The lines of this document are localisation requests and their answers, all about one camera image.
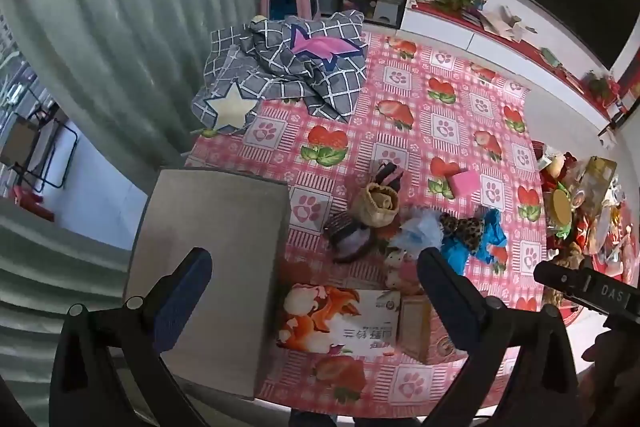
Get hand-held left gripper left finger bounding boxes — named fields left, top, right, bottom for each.
left=49, top=247, right=213, bottom=427

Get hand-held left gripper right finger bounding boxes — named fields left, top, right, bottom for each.
left=416, top=247, right=581, bottom=427

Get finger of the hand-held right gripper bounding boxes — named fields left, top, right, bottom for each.
left=533, top=261, right=591, bottom=305

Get grey storage box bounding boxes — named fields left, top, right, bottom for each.
left=122, top=167, right=292, bottom=400

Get leopard print cloth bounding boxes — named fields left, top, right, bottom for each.
left=439, top=213, right=485, bottom=254

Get blue cloth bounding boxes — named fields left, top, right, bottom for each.
left=442, top=208, right=507, bottom=275

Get striped knitted sock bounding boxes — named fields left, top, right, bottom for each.
left=322, top=211, right=383, bottom=264

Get pink and black sock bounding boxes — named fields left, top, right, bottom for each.
left=374, top=161, right=405, bottom=188

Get small cardboard box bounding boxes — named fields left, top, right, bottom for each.
left=399, top=296, right=437, bottom=364

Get small white plush toy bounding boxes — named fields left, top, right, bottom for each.
left=384, top=248, right=422, bottom=294

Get light blue sock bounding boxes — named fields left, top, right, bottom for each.
left=389, top=206, right=445, bottom=254

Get pile of toys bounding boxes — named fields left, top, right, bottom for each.
left=532, top=141, right=640, bottom=288

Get orange flower tissue pack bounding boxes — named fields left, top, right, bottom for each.
left=276, top=283, right=402, bottom=362

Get beige knitted sock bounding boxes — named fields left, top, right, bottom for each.
left=349, top=181, right=401, bottom=229

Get red plastic item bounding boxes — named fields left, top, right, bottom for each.
left=12, top=186, right=57, bottom=224

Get pink printed blanket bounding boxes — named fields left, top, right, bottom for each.
left=184, top=32, right=587, bottom=419

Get red flower plant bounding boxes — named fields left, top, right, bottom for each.
left=584, top=71, right=622, bottom=106

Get black folding chair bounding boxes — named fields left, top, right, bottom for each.
left=0, top=98, right=79, bottom=194

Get white low cabinet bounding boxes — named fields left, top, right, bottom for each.
left=399, top=1, right=622, bottom=138

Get grey plaid star duvet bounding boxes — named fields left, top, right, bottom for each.
left=191, top=9, right=369, bottom=138

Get pile of books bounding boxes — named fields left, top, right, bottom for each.
left=461, top=4, right=540, bottom=44

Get grey green curtain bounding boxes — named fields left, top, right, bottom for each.
left=0, top=0, right=274, bottom=408

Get pink plastic stool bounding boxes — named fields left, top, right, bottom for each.
left=258, top=0, right=321, bottom=21

